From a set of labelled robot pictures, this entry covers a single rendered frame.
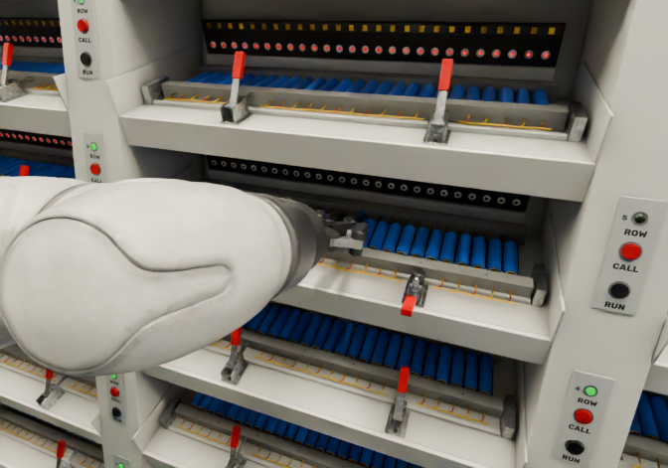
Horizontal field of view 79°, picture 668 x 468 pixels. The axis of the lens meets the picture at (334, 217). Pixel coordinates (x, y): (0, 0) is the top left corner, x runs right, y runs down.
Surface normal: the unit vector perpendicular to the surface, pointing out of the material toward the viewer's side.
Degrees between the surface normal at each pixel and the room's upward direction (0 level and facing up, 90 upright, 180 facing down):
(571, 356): 90
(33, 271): 72
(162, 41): 90
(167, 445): 21
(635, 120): 90
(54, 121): 110
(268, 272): 87
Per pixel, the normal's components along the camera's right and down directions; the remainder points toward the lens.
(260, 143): -0.33, 0.55
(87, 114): -0.33, 0.23
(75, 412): -0.05, -0.82
